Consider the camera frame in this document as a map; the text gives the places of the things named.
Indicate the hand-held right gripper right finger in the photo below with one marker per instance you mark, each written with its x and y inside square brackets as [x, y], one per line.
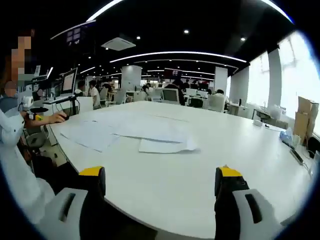
[240, 215]

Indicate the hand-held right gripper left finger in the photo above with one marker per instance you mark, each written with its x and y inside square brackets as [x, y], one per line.
[72, 212]

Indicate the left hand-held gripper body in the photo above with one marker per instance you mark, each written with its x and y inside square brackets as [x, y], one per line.
[26, 103]

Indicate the white printing papers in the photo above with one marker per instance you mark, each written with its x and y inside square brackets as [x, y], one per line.
[150, 130]

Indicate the black computer mouse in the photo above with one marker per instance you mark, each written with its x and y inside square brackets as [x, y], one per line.
[63, 119]

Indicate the black monitor stand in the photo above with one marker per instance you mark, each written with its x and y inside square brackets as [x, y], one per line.
[74, 106]

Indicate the computer monitor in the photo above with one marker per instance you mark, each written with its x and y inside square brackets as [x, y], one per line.
[68, 82]

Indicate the white table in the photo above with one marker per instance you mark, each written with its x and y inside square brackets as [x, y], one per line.
[175, 175]

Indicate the white power strip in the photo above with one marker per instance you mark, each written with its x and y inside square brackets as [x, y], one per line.
[297, 157]

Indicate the dark hanging ceiling screen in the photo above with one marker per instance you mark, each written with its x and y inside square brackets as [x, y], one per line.
[75, 33]

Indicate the blue tissue pack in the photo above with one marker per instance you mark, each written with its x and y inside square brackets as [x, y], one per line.
[286, 137]

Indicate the small white box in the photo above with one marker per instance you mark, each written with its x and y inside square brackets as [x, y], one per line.
[257, 122]

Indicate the ceiling air conditioner vent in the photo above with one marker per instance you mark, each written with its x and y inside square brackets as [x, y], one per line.
[118, 44]

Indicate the white office chair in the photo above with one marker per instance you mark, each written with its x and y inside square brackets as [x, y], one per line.
[216, 103]

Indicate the long ceiling light strip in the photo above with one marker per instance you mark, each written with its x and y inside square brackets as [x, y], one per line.
[175, 53]
[100, 10]

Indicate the brown cardboard boxes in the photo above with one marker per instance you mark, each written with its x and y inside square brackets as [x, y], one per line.
[305, 117]

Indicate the white all-in-one computer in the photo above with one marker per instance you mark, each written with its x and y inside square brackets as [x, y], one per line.
[170, 96]

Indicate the red hanging display screen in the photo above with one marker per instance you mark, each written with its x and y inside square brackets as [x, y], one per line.
[173, 73]

